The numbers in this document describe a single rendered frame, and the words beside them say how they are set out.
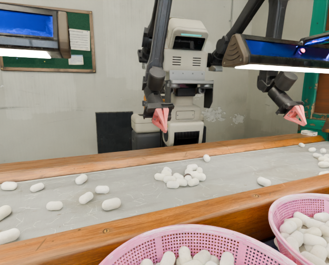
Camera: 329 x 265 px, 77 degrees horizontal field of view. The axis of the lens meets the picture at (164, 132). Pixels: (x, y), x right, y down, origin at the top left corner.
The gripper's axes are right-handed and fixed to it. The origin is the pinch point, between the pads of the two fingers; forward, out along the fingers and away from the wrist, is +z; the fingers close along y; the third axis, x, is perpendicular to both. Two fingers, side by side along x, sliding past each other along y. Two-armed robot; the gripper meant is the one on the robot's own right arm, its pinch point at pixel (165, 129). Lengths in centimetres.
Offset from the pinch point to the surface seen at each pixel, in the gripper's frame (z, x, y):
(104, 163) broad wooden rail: 4.2, 9.6, -19.2
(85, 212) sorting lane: 23.3, -4.4, -25.1
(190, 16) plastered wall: -210, 42, 106
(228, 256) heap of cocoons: 38.3, -18.0, -6.0
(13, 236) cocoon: 26.5, -8.6, -35.9
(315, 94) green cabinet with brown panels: -16, -1, 88
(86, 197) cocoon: 20.0, -3.6, -24.9
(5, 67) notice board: -177, 103, -97
